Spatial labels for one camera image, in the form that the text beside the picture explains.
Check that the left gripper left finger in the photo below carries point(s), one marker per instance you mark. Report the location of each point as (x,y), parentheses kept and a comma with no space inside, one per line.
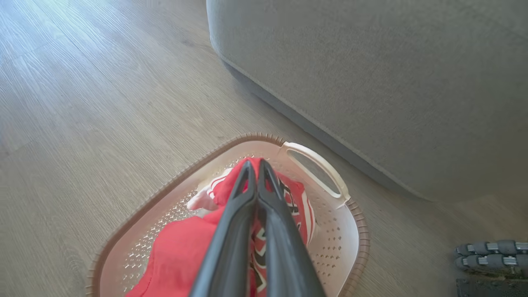
(231,247)

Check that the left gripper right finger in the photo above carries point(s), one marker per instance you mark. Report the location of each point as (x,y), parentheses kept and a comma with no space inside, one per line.
(284,255)

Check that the red basketball jersey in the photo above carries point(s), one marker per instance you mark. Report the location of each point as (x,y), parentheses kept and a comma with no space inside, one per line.
(177,251)

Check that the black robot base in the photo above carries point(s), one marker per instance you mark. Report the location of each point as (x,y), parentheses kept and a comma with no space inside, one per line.
(491,288)

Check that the grey fabric sofa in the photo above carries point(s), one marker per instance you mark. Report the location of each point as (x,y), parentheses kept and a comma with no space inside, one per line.
(371,82)

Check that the white laundry basket brown rim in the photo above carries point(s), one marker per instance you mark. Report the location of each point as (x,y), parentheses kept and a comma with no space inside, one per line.
(338,231)

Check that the grey robot omni wheel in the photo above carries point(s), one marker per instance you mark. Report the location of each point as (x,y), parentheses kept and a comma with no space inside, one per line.
(491,255)

